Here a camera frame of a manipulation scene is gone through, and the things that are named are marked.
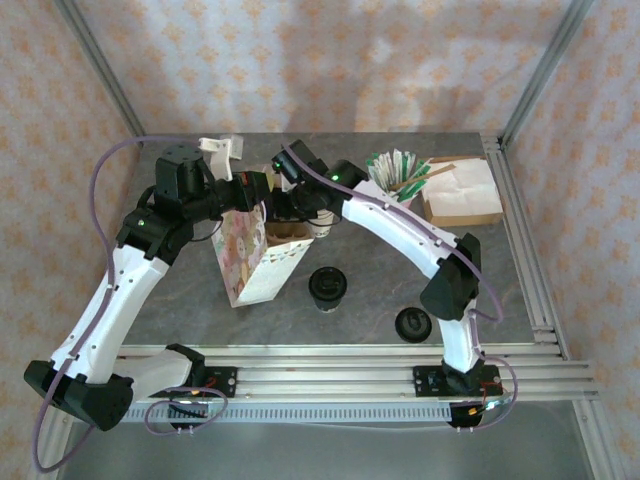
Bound brown pulp cup carrier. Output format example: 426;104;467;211
264;222;312;246

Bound white paper gift bag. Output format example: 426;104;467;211
210;164;316;309

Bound black lidded coffee cup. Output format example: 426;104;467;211
308;266;349;303

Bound wooden stirrer stick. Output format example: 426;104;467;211
388;165;457;192

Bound stack of paper cups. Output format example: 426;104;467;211
307;207;336;240

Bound stack of white napkins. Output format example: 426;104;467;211
423;158;504;215

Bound cardboard napkin box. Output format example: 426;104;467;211
421;155;506;229

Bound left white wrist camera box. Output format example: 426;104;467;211
198;135;245;181

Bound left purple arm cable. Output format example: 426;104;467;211
30;134;229;474

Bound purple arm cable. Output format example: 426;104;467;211
30;134;229;474
279;144;519;434

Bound aluminium frame post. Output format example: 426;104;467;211
54;0;147;146
499;0;596;149

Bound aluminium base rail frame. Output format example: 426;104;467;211
52;344;599;401

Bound left black mount plate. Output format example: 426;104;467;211
148;365;239;400

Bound black mount plate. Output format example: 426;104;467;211
411;364;503;399
148;365;239;400

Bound red orange base wires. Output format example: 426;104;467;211
467;382;516;419
172;377;224;404

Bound aluminium side rail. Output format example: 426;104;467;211
480;134;571;359

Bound slotted grey cable duct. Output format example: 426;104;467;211
72;403;454;424

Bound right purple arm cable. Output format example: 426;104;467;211
279;144;519;434

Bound right black mount plate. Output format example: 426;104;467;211
411;364;503;399

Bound aluminium frame leg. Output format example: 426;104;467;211
27;399;76;480
572;399;626;480

